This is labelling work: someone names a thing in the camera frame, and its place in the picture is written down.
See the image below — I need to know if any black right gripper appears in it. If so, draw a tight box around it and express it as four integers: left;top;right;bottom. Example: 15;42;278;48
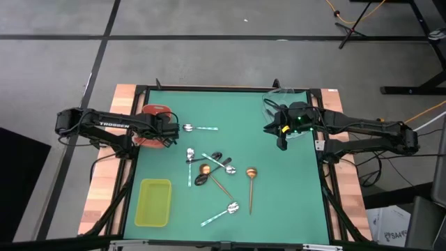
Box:
263;101;316;151

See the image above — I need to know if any silver spoon teal patterned handle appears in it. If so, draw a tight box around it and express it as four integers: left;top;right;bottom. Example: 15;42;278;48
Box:
185;147;195;188
200;201;240;227
201;152;237;175
182;123;220;133

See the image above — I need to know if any gold spoon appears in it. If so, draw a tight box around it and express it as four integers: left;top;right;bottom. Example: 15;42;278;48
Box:
245;167;258;215
199;163;234;201

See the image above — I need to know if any black spoon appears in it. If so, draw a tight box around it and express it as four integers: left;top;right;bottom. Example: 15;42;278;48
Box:
194;157;233;187
185;151;223;165

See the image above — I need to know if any clear plastic bin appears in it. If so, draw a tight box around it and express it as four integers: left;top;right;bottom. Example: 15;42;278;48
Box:
261;87;316;140

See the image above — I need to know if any orange plastic bin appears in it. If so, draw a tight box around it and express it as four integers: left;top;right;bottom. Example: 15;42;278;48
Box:
134;103;174;150

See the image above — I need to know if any yellow plastic bin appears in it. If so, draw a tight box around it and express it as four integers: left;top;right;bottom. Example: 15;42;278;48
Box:
134;178;172;228

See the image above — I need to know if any green table mat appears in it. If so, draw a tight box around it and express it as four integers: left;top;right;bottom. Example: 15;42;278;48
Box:
123;89;330;245

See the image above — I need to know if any black tripod stand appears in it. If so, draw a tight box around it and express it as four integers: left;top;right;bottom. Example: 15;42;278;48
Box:
334;0;374;50

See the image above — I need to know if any white cardboard box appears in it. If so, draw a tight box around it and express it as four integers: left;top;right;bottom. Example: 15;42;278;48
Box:
365;204;412;249

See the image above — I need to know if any black box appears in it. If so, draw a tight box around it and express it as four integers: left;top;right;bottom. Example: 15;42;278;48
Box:
0;127;52;244

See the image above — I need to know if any dark gray chair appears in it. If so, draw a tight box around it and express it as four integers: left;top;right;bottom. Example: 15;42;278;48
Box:
403;116;446;251

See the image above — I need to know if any gray shoe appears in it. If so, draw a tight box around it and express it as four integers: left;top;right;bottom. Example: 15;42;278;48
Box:
427;27;446;41

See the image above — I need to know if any black table frame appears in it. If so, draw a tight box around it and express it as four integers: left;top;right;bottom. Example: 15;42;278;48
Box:
78;78;374;251

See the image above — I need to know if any silver aluminium rail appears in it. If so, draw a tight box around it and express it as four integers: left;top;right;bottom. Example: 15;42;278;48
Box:
109;239;344;251

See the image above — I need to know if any yellow extension cord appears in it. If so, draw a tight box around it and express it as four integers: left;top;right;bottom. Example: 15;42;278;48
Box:
378;100;446;125
323;0;387;25

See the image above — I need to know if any black desk frame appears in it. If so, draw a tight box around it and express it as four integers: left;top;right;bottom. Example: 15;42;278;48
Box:
350;0;446;96

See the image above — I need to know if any black floor cable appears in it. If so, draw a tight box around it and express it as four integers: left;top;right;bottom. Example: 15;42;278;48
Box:
355;128;446;189

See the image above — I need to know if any white cable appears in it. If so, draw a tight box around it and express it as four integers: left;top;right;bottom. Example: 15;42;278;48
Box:
414;111;446;132

